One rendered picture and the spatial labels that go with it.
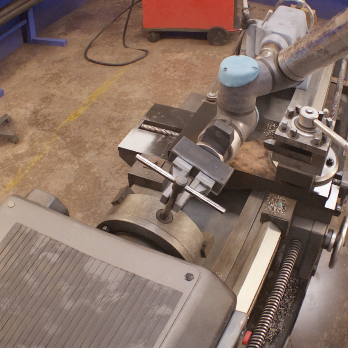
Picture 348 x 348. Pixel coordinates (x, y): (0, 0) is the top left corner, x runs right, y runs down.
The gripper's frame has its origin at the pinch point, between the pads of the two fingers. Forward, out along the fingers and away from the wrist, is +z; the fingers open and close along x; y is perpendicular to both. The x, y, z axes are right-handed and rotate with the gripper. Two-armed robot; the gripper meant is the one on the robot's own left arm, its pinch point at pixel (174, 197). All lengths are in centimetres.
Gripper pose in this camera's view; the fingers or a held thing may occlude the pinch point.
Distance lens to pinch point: 95.7
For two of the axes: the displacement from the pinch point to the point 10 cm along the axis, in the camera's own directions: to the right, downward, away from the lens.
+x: -8.3, -5.5, 1.2
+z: -5.0, 6.1, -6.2
